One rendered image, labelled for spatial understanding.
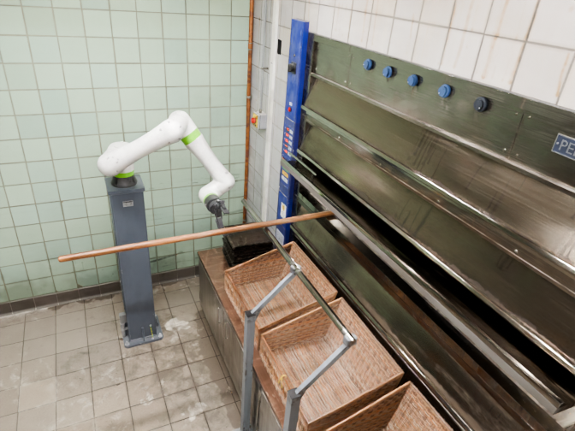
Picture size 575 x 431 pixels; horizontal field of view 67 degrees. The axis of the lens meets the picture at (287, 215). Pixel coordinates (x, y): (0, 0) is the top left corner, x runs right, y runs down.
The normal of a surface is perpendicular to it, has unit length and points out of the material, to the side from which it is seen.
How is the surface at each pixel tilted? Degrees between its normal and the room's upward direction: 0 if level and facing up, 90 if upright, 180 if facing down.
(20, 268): 90
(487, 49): 90
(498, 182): 70
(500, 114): 90
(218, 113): 90
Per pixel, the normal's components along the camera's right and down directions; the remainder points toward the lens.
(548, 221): -0.82, -0.17
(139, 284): 0.43, 0.47
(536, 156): -0.91, 0.14
